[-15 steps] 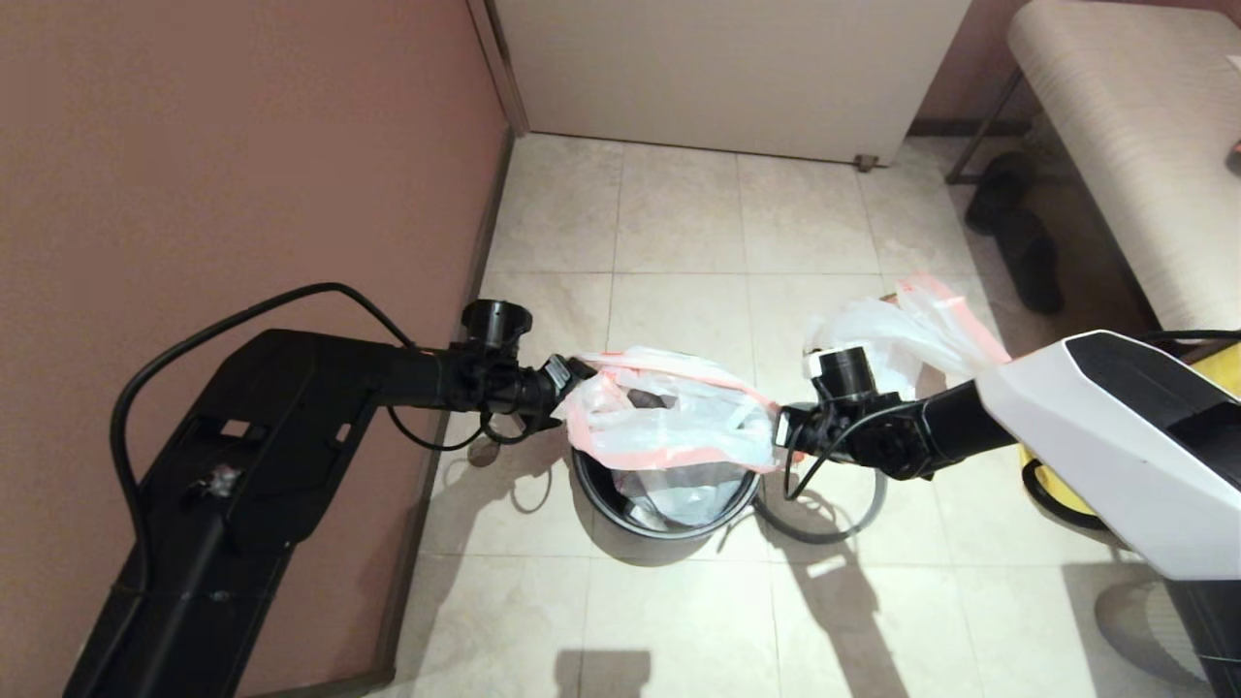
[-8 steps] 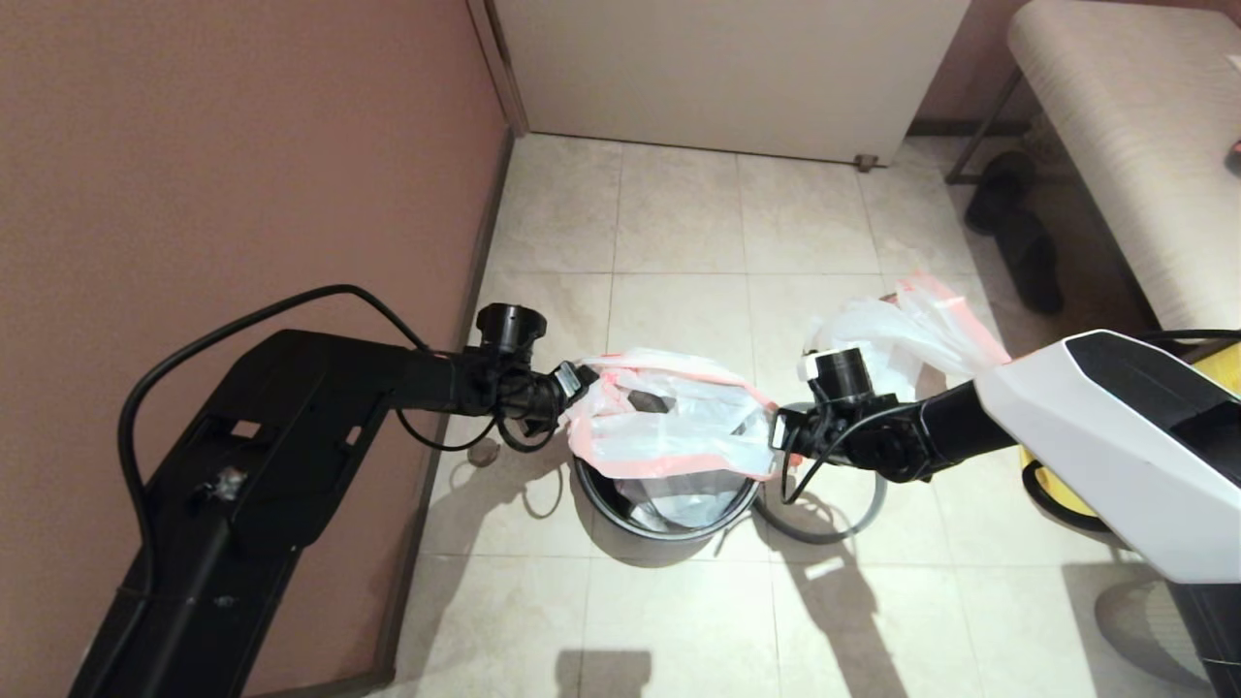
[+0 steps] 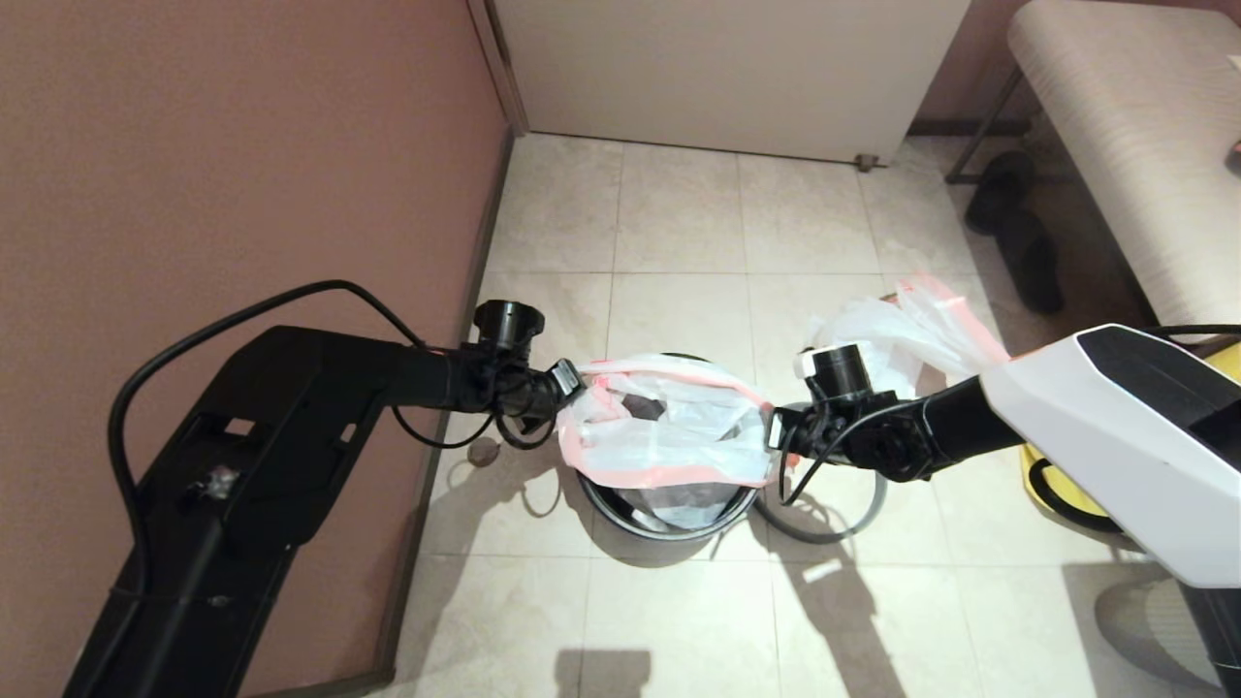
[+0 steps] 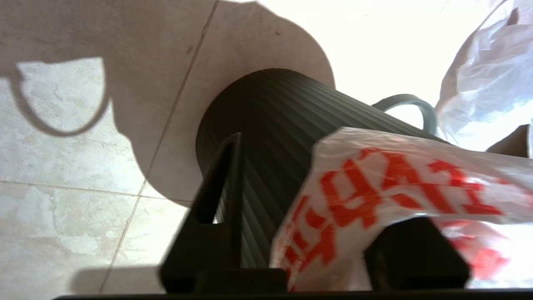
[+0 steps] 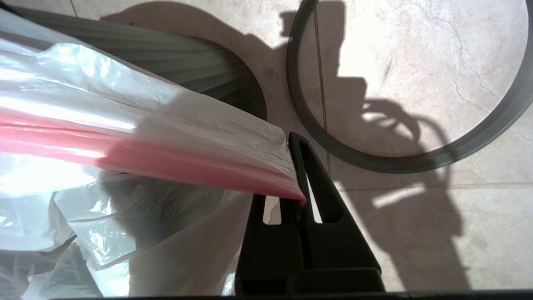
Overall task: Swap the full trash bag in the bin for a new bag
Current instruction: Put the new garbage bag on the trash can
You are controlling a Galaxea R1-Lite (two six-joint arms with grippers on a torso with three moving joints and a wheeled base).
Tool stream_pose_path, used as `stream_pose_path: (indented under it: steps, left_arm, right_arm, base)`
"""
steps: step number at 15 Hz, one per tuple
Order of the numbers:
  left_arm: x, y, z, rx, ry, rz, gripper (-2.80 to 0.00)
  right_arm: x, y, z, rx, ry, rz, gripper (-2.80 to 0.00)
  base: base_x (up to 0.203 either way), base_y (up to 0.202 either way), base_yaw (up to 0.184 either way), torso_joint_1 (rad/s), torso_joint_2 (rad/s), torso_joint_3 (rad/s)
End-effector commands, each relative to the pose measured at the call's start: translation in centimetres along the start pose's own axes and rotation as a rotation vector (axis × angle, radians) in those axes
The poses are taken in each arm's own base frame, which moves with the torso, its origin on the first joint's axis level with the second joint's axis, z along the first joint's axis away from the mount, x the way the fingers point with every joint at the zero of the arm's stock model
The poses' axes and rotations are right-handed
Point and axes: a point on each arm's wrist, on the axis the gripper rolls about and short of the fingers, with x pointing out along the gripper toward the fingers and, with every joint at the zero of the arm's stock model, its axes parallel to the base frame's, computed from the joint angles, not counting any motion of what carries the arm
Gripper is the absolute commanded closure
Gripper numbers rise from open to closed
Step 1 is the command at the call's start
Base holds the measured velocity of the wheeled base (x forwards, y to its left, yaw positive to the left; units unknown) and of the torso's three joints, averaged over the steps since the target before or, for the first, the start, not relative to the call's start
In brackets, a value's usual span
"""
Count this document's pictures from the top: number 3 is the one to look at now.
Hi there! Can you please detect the grey bin retaining ring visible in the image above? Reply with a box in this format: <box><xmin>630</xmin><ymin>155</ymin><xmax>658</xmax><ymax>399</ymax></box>
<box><xmin>754</xmin><ymin>402</ymin><xmax>889</xmax><ymax>545</ymax></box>

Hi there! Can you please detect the used white red-print trash bag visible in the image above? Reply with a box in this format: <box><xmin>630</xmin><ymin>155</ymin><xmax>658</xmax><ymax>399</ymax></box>
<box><xmin>802</xmin><ymin>272</ymin><xmax>1011</xmax><ymax>408</ymax></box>

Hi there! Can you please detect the beige wood-grain bench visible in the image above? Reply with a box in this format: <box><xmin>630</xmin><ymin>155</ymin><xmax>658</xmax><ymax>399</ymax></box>
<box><xmin>1008</xmin><ymin>0</ymin><xmax>1241</xmax><ymax>331</ymax></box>

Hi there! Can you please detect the black slipper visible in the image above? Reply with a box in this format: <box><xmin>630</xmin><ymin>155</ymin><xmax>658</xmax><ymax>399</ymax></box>
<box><xmin>997</xmin><ymin>207</ymin><xmax>1066</xmax><ymax>314</ymax></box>
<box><xmin>966</xmin><ymin>149</ymin><xmax>1036</xmax><ymax>235</ymax></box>

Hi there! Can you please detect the beige door frame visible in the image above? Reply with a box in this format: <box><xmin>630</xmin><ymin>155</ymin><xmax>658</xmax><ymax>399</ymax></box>
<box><xmin>467</xmin><ymin>0</ymin><xmax>532</xmax><ymax>137</ymax></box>

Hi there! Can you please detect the new white red-print plastic bag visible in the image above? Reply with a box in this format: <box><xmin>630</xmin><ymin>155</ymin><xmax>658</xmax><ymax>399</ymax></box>
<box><xmin>557</xmin><ymin>353</ymin><xmax>784</xmax><ymax>491</ymax></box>

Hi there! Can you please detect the white door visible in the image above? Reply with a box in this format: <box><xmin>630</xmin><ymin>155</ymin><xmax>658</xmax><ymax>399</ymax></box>
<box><xmin>490</xmin><ymin>0</ymin><xmax>971</xmax><ymax>166</ymax></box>

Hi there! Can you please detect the grey round cushion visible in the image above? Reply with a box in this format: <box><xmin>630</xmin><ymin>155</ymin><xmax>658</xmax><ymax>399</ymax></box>
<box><xmin>1096</xmin><ymin>574</ymin><xmax>1213</xmax><ymax>691</ymax></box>

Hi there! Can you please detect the yellow fabric bag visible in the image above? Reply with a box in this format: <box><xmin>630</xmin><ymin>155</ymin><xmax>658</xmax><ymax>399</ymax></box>
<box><xmin>1020</xmin><ymin>344</ymin><xmax>1241</xmax><ymax>529</ymax></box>

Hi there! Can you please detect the grey metal bench leg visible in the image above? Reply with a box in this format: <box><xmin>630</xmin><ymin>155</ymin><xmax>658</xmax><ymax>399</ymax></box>
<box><xmin>946</xmin><ymin>70</ymin><xmax>1021</xmax><ymax>185</ymax></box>

